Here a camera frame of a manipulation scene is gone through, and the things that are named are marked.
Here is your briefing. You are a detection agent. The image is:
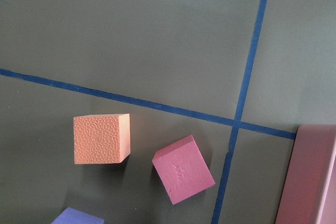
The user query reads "red foam block right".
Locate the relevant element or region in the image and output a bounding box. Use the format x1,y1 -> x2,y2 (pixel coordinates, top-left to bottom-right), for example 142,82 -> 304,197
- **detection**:
152,135 -> 215,205

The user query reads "pink plastic tray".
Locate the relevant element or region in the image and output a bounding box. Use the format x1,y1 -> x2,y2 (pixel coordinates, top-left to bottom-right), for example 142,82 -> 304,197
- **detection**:
276,124 -> 335,223

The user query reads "orange foam block near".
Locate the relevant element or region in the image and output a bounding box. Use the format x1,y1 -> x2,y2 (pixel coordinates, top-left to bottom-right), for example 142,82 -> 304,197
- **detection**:
73,114 -> 131,165

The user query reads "purple foam block near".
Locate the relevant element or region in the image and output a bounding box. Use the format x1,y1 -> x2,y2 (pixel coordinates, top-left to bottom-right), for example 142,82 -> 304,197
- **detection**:
52,207 -> 104,224

